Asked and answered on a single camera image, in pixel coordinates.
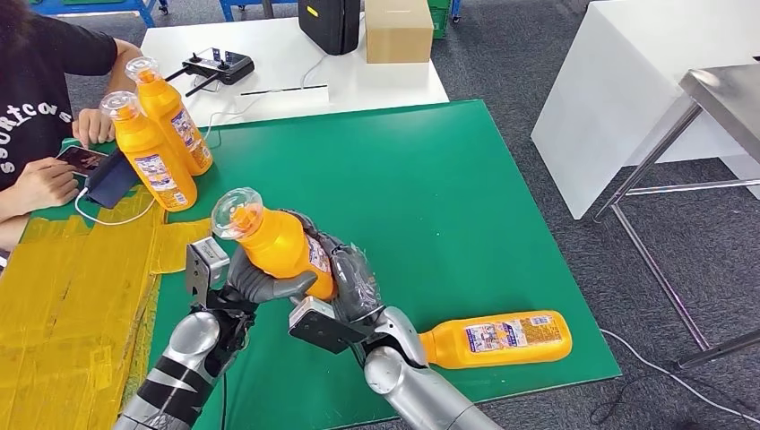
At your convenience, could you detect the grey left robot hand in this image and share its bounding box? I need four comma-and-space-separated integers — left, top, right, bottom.
222, 245, 320, 310

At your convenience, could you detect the person's left hand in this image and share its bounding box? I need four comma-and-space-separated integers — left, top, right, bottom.
72, 107, 117, 149

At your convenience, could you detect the person's right hand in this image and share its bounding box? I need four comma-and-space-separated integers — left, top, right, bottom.
12, 157, 82, 215

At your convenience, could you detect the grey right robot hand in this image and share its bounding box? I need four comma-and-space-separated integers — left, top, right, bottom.
280, 207, 385, 326

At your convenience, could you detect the orange bottle with clear cap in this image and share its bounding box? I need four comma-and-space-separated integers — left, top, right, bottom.
125, 56, 214, 177
211, 187, 340, 302
99, 90, 199, 213
417, 309, 574, 371

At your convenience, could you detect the smartphone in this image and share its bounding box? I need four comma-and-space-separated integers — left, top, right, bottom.
56, 145, 110, 177

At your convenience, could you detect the blue tablet case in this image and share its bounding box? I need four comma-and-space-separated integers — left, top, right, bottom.
84, 148, 143, 210

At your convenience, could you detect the person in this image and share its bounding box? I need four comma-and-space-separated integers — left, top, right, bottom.
0, 0, 143, 251

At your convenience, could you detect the small yellow taped cardboard piece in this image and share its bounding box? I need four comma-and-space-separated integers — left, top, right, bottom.
149, 218, 215, 275

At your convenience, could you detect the blue metal cart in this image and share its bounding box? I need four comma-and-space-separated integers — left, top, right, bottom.
21, 0, 171, 30

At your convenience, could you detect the green table mat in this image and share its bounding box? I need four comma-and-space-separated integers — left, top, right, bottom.
35, 99, 622, 430

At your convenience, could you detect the black remote controller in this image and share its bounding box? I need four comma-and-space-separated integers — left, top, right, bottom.
164, 47, 256, 98

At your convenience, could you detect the brown cardboard box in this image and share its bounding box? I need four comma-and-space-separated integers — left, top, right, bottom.
364, 0, 435, 65

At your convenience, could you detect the black case with yellow tag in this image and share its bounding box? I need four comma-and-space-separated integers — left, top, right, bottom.
298, 0, 362, 56

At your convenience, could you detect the green plastic crate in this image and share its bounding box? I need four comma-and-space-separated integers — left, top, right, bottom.
427, 0, 455, 41

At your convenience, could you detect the white panel table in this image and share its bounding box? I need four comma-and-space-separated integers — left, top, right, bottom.
531, 0, 760, 221

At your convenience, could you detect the stainless steel table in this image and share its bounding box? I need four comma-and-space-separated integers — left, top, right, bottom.
593, 63, 760, 372

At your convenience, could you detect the white charging cable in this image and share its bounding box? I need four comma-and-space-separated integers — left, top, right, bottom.
73, 94, 268, 228

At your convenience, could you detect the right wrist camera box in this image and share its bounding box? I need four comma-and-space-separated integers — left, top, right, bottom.
288, 297, 369, 356

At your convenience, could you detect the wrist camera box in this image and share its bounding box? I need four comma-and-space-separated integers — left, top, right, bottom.
185, 236, 231, 310
288, 297, 369, 356

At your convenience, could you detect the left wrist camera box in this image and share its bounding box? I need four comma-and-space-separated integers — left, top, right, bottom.
185, 236, 231, 310

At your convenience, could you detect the white power cable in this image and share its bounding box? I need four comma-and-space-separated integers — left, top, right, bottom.
299, 53, 330, 90

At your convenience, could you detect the white floor cable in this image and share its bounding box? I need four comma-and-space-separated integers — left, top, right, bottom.
598, 328, 760, 426

